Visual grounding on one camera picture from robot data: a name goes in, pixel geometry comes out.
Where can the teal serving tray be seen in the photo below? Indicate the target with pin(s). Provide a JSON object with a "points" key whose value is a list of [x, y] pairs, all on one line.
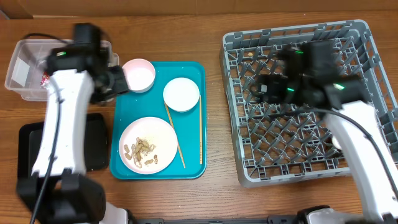
{"points": [[133, 106]]}

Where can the small white cup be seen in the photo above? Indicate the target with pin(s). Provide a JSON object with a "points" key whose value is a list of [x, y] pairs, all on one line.
{"points": [[335, 143]]}

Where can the white bowl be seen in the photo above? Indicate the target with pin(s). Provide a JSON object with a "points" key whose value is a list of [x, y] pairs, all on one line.
{"points": [[181, 94]]}

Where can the clear plastic bin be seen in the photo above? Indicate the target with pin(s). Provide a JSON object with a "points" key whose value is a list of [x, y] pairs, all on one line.
{"points": [[28, 71]]}

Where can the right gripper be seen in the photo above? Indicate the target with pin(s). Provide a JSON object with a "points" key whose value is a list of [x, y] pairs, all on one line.
{"points": [[273, 84]]}

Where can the black plastic tray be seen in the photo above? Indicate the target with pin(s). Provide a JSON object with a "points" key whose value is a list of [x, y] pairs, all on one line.
{"points": [[95, 145]]}

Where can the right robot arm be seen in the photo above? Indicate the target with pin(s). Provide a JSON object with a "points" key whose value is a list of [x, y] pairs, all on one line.
{"points": [[311, 79]]}

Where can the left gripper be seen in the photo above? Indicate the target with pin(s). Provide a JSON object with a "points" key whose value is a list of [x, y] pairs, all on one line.
{"points": [[120, 84]]}

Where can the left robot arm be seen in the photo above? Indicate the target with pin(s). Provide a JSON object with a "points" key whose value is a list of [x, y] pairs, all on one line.
{"points": [[58, 190]]}

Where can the grey dishwasher rack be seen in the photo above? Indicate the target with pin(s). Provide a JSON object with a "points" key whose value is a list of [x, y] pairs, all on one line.
{"points": [[272, 148]]}

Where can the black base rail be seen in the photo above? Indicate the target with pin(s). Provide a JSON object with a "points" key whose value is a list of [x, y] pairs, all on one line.
{"points": [[274, 219]]}

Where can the red snack wrapper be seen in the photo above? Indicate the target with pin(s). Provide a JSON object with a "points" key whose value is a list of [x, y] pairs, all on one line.
{"points": [[45, 80]]}

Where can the white plate with peanuts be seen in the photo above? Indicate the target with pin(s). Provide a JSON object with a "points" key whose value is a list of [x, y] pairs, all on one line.
{"points": [[148, 146]]}

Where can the pink bowl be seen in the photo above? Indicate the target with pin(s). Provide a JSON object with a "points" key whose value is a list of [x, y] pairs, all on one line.
{"points": [[140, 75]]}

